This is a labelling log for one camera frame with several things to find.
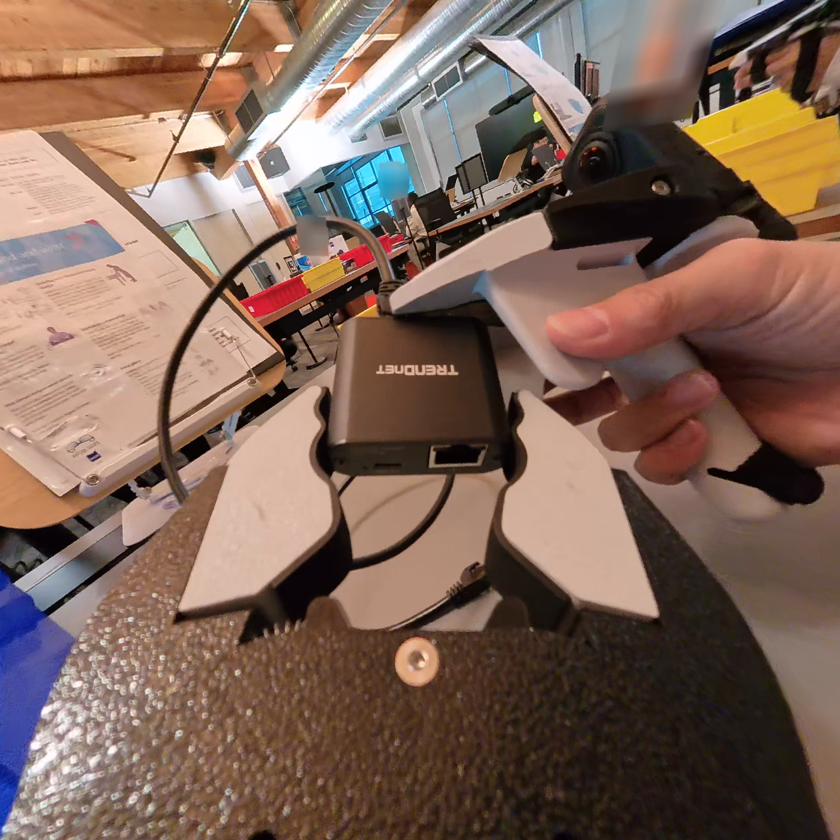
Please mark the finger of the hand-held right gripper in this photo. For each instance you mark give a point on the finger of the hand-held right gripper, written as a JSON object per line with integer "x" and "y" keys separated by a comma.
{"x": 472, "y": 262}
{"x": 525, "y": 302}

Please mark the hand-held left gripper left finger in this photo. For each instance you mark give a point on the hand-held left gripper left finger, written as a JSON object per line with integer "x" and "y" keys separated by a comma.
{"x": 262, "y": 512}

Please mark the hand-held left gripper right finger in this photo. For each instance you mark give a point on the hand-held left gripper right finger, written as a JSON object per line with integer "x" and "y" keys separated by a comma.
{"x": 577, "y": 518}

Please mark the black network adapter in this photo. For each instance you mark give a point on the black network adapter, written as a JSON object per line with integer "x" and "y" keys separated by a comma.
{"x": 413, "y": 387}

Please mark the white desk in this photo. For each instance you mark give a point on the white desk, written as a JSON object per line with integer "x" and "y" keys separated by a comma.
{"x": 722, "y": 623}

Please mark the person's right hand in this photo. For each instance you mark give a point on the person's right hand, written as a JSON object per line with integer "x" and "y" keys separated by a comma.
{"x": 774, "y": 328}

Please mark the red plastic bin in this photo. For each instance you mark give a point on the red plastic bin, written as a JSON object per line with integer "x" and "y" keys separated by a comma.
{"x": 384, "y": 244}
{"x": 275, "y": 302}

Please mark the large black monitor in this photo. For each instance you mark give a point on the large black monitor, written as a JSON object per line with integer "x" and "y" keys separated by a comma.
{"x": 508, "y": 141}

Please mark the blue-tinted office window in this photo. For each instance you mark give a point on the blue-tinted office window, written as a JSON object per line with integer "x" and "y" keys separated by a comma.
{"x": 367, "y": 190}

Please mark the black ceiling speaker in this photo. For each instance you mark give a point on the black ceiling speaker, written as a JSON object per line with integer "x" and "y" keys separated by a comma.
{"x": 274, "y": 162}

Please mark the laminated instruction sheet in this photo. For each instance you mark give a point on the laminated instruction sheet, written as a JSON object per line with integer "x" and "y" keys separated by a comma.
{"x": 98, "y": 295}

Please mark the blue plastic bin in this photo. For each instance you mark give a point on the blue plastic bin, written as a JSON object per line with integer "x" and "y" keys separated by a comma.
{"x": 26, "y": 656}

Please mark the desk divider rail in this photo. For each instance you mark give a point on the desk divider rail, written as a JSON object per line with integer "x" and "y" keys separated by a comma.
{"x": 59, "y": 564}

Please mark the silver ventilation duct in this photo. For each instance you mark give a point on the silver ventilation duct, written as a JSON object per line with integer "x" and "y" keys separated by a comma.
{"x": 315, "y": 65}
{"x": 446, "y": 46}

